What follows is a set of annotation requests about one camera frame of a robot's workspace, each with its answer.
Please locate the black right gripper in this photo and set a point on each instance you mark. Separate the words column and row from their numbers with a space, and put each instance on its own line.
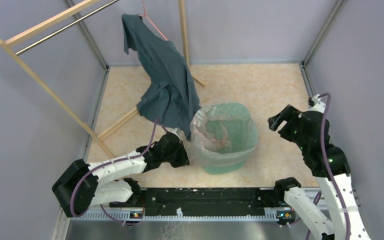
column 290, row 113

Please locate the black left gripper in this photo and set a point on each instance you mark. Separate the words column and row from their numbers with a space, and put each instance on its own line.
column 183, row 160

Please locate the green plastic trash bin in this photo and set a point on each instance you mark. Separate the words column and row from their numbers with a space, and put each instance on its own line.
column 226, row 165

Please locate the pink plastic trash bag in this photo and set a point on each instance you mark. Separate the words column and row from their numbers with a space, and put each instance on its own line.
column 225, row 136

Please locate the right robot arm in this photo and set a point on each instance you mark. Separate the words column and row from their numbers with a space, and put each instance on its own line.
column 329, row 165

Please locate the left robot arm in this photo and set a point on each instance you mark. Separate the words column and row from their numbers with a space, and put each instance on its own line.
column 83, row 185

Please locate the dark teal shirt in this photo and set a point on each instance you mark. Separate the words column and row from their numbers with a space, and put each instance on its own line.
column 172, row 96

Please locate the pink clothes hanger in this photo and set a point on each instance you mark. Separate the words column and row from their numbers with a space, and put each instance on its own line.
column 146, row 16

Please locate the wooden clothes rack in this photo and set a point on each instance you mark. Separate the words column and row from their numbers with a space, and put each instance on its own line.
column 32, row 124

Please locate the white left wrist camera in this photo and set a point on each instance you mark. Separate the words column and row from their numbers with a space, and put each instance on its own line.
column 175, row 131

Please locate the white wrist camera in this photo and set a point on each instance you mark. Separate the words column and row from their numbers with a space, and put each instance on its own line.
column 316, row 104
column 175, row 131

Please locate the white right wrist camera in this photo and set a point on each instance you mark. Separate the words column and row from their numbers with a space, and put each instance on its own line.
column 316, row 104

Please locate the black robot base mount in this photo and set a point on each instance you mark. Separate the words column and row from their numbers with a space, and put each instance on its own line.
column 218, row 201

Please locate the grey slotted cable duct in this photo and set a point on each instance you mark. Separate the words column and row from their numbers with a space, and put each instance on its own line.
column 127, row 216

